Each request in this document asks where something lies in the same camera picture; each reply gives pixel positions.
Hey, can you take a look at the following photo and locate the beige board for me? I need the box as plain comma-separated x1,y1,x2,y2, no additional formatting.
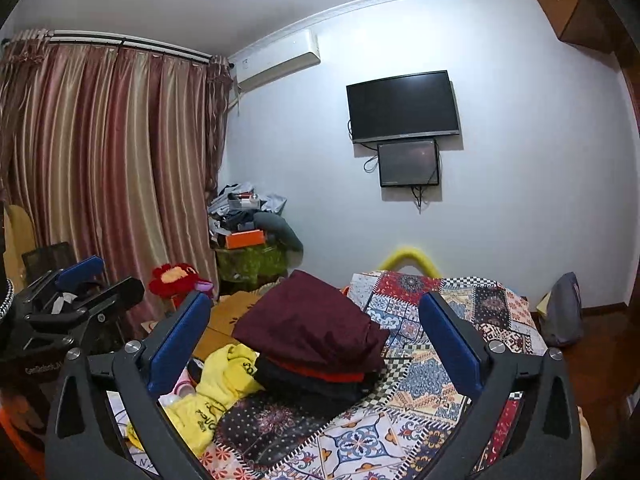
2,204,32,283

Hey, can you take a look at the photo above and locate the printed white sheet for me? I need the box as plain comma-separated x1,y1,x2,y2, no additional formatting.
106,390,167,477

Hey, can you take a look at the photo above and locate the black mesh chair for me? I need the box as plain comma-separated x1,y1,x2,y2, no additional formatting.
20,241,77,283

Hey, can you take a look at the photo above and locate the red garment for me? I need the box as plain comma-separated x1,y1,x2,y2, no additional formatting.
299,367,367,384

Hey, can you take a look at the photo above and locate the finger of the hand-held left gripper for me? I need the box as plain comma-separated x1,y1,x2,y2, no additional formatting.
22,255,106,307
30,276,146,335

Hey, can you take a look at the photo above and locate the pink white bottle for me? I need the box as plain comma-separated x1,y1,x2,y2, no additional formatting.
160,360,202,407

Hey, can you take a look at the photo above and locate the small black wall monitor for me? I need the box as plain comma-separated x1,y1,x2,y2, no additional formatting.
376,140,441,189

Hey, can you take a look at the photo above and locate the wall-mounted black television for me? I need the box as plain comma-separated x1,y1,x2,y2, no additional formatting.
346,70,462,145

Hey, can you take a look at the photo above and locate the maroon shirt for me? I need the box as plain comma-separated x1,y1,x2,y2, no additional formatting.
231,269,391,375

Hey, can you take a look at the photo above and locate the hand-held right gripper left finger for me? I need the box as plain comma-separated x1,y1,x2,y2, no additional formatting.
45,291,213,480

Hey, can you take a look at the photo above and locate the yellow garment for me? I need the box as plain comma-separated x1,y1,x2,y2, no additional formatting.
125,344,266,459

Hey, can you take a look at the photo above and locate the patchwork printed blanket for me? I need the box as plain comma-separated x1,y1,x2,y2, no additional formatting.
200,270,548,480

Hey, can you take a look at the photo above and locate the red plush flower toy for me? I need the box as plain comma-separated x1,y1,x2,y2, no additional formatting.
148,261,216,311

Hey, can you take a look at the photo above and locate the orange box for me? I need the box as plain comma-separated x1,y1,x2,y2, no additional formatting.
225,229,266,250

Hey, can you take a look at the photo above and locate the white air conditioner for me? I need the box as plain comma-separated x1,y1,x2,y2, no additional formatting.
227,29,322,94

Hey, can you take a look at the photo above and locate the striped pink gold curtain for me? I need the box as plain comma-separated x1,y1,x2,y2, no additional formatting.
0,40,234,342

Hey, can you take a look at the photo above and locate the brown cardboard box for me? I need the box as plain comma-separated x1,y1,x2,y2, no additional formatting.
192,290,282,362

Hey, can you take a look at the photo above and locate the green patterned cloth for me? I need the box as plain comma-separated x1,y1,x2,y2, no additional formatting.
215,245,290,295

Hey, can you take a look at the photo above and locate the grey bag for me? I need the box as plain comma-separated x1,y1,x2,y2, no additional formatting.
542,271,585,349

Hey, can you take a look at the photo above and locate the pile of papers and boxes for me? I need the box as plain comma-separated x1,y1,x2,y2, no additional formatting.
207,182,289,237

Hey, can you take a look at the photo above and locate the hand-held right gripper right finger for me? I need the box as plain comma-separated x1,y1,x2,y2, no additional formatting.
417,291,586,480

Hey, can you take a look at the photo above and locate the black garment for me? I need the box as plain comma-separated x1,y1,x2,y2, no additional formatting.
255,355,387,404

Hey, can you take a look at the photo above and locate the yellow foam tube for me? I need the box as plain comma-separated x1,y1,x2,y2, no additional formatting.
377,246,441,279

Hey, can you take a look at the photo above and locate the white curtain rod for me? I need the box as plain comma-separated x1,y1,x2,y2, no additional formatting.
0,30,237,69

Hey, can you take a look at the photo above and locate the peach bed sheet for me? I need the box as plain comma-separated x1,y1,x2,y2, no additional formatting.
577,407,599,480

